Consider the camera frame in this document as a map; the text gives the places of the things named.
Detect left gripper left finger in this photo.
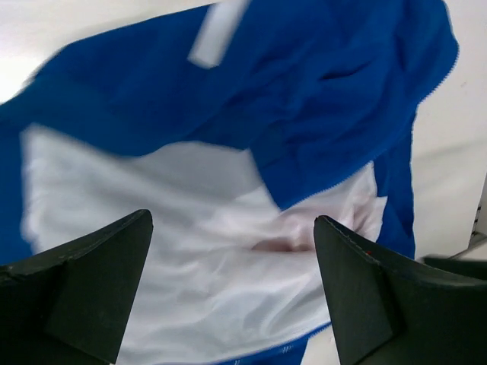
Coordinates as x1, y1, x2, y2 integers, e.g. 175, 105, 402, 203
1, 210, 153, 365

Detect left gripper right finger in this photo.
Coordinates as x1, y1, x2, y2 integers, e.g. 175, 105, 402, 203
314, 216, 486, 364

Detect blue white red jacket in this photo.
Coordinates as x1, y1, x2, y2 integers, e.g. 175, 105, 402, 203
1, 1, 459, 364

